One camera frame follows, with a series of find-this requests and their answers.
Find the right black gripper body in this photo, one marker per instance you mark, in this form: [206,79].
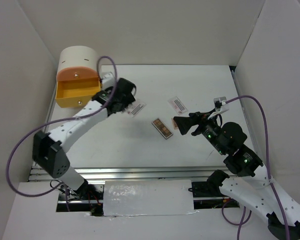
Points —
[208,127]

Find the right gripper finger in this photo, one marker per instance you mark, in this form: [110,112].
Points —
[187,121]
[184,129]

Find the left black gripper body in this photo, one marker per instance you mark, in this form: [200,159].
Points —
[128,100]

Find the long brown eyeshadow palette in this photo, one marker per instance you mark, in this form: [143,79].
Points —
[164,131]

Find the yellow drawer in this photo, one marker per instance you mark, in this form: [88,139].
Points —
[76,93]

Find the pink top drawer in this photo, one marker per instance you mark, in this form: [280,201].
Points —
[76,73]

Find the white nine-pan palette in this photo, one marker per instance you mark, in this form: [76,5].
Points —
[130,108]

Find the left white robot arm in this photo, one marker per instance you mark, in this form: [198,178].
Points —
[50,149]

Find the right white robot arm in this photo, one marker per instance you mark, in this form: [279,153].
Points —
[251,186]

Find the small pink blush palette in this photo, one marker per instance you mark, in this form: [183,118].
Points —
[174,124]

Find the left false lash box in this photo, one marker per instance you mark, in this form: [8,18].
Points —
[139,106]

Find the false lash box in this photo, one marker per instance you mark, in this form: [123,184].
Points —
[139,106]
[177,105]

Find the right false lash box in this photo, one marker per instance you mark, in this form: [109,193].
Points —
[177,105]

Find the cream rounded drawer cabinet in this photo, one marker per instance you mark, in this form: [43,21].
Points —
[78,56]

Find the white foil cover sheet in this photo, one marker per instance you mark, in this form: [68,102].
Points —
[147,198]

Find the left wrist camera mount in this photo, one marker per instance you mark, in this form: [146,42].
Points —
[108,80]

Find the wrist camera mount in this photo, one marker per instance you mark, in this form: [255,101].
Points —
[220,107]
[108,80]

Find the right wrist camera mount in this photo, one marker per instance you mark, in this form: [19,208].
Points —
[220,107]

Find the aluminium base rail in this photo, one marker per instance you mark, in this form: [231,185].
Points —
[146,173]

